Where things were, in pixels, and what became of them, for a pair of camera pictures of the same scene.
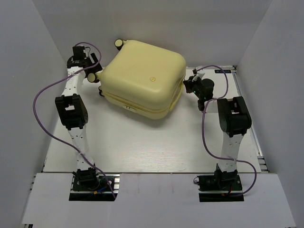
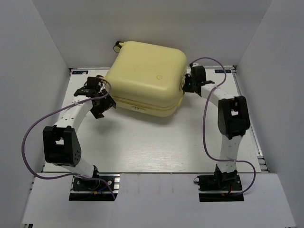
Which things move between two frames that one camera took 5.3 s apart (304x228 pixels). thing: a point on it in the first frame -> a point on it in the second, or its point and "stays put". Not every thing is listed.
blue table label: (225, 71) stays put
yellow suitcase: (142, 78) stays put
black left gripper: (95, 69) -> (108, 102)
